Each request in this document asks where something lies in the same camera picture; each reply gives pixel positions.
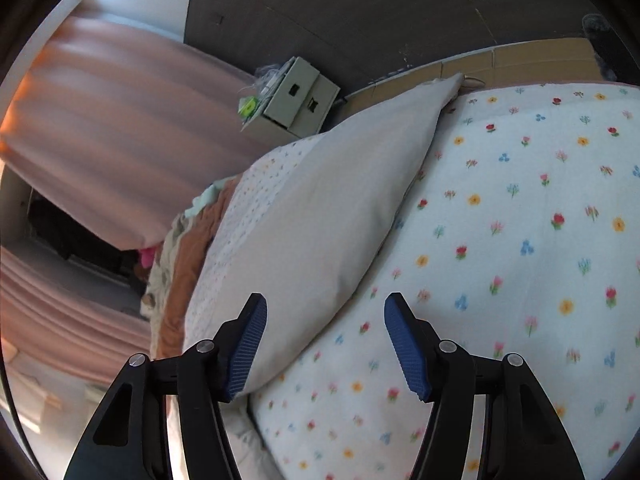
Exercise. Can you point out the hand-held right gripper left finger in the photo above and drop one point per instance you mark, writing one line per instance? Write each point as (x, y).
(247, 345)

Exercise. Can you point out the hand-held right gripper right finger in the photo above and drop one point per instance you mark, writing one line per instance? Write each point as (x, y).
(405, 350)

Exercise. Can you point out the orange-brown blanket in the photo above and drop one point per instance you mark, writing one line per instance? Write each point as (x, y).
(185, 270)

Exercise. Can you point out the white dotted quilt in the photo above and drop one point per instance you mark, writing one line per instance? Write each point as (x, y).
(235, 240)

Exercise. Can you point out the beige patterned blanket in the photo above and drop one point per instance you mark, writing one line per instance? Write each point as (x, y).
(165, 255)

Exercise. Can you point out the white floral bedsheet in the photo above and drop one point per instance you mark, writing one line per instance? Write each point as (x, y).
(500, 260)

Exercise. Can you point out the pink plush toy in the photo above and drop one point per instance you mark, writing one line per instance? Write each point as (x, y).
(146, 257)

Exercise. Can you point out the pink curtain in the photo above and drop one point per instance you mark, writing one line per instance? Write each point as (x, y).
(100, 135)
(60, 310)

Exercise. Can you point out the dark window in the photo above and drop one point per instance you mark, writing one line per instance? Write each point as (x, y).
(65, 235)

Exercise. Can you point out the green and yellow packet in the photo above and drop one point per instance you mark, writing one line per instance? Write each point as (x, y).
(247, 107)

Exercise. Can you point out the beige bedside cabinet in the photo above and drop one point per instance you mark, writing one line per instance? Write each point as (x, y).
(295, 105)

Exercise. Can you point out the clear plastic bag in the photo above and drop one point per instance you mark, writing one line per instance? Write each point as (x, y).
(267, 77)

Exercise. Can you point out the brown cardboard sheet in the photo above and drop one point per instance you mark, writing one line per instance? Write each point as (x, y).
(525, 57)

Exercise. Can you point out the dark fuzzy object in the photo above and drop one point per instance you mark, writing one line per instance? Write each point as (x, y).
(597, 35)

